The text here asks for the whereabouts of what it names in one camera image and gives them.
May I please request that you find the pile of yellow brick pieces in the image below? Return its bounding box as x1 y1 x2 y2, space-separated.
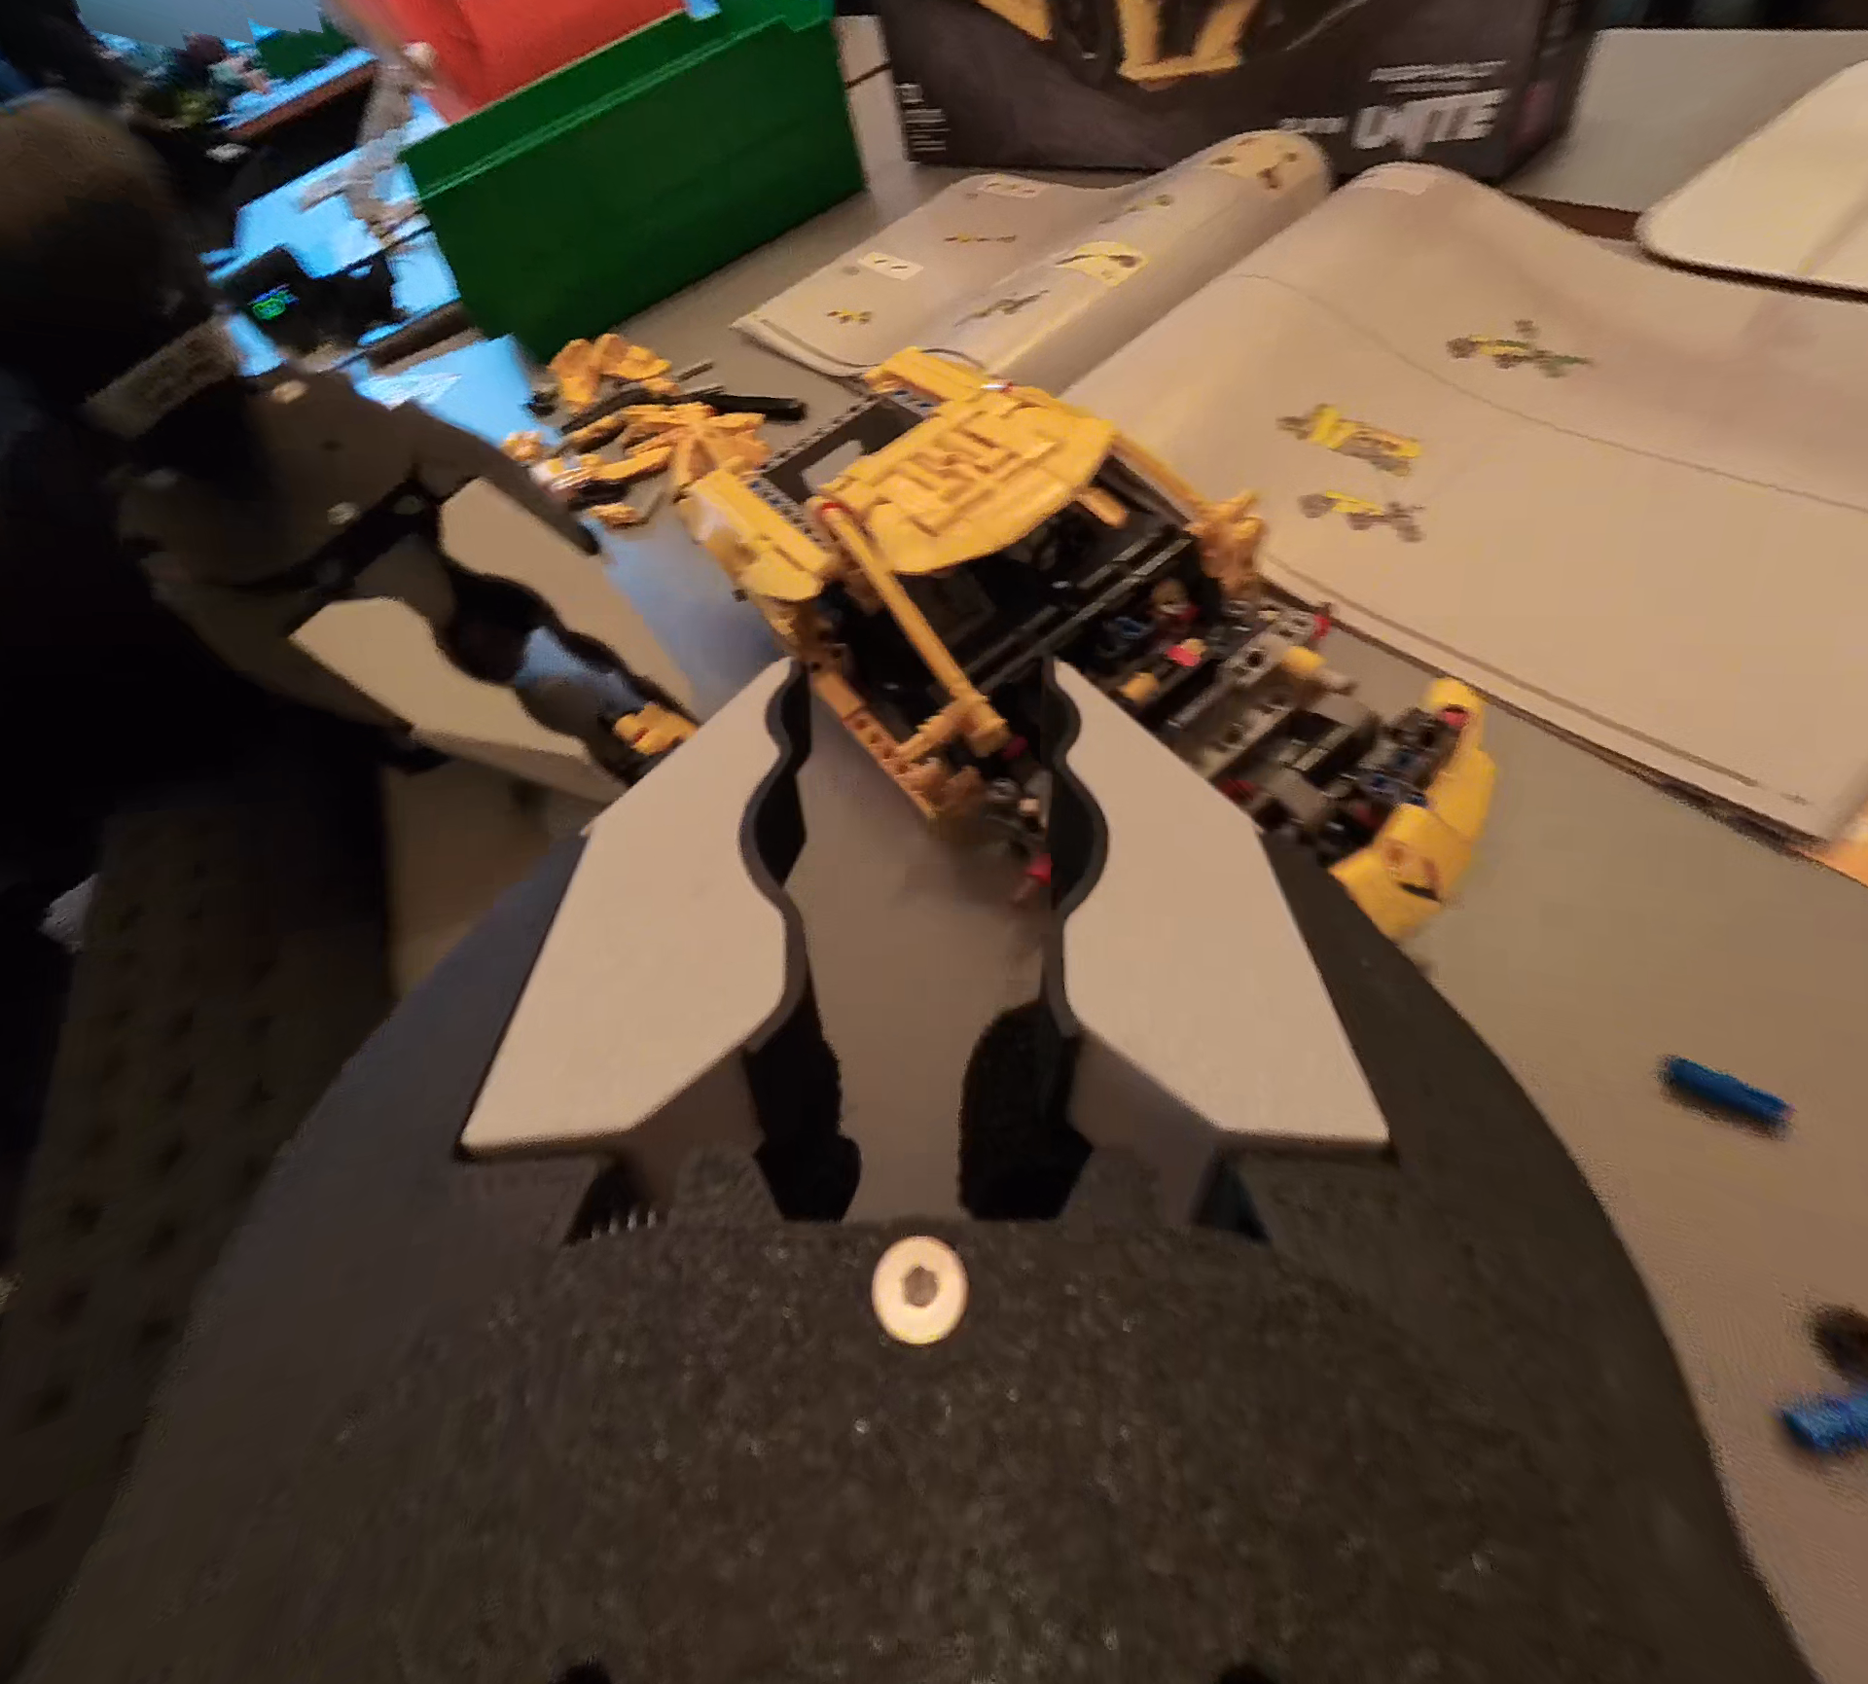
496 335 813 538

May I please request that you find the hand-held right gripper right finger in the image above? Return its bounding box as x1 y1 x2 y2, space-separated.
979 664 1391 1220

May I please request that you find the green plastic bin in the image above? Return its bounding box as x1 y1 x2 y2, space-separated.
403 0 872 363

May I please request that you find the yellow brick car model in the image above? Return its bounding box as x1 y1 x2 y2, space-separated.
671 349 1502 946

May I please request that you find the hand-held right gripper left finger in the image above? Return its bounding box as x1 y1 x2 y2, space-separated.
461 664 854 1220

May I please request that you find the black perforated mat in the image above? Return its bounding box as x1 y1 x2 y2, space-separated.
0 751 405 1628

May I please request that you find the grey desk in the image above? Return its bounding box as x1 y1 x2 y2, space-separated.
220 9 1868 1684

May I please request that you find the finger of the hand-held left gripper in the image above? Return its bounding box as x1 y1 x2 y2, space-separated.
438 483 706 730
286 600 632 802

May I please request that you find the open instruction booklet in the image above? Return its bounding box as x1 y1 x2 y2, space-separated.
730 133 1868 847

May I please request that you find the wooden document stand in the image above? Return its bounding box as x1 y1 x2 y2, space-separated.
1635 57 1868 304

